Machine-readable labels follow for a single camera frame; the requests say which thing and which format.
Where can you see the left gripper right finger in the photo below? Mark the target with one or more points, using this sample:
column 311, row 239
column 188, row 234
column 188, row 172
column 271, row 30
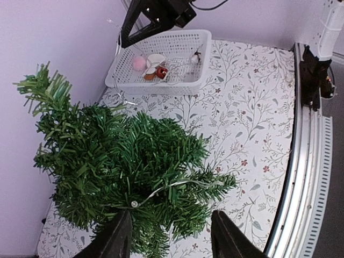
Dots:
column 228, row 241

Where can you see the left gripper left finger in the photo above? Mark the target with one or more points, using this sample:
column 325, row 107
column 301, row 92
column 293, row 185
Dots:
column 114, row 241

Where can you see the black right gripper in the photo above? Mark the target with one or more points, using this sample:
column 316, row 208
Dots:
column 177, row 12

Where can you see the white plastic basket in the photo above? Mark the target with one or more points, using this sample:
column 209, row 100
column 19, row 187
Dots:
column 183, row 77

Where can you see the small green christmas tree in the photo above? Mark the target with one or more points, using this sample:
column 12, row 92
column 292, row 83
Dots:
column 104, row 161

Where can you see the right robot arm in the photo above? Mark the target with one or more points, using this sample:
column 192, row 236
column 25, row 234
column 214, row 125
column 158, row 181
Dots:
column 323, row 38

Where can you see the pink pompom ornament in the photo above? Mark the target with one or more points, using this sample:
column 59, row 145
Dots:
column 139, row 63

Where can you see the red ball ornament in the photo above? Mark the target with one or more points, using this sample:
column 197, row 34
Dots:
column 161, row 72

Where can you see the orange brown ornament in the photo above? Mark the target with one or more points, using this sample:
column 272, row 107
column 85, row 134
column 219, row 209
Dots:
column 149, row 77

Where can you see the white cotton ornament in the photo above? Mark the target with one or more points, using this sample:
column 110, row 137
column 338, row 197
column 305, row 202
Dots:
column 195, row 58

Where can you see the front aluminium rail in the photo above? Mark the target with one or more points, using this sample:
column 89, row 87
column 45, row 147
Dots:
column 301, row 210

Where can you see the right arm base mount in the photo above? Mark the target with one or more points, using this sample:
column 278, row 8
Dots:
column 316, row 80

